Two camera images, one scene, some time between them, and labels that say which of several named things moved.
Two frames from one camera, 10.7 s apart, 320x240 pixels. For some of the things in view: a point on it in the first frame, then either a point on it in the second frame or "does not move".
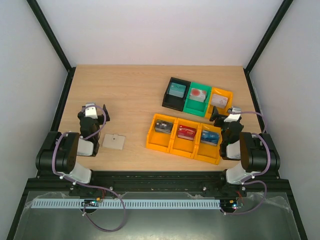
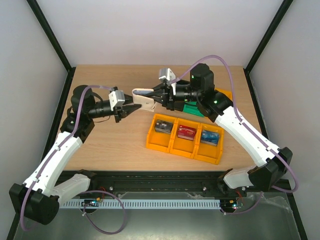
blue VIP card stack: (211, 138) does not move
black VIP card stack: (163, 126) does not move
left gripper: (107, 118) to (125, 111)
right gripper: (221, 118) to (170, 97)
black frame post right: (264, 41) does not move
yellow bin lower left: (160, 141) does not move
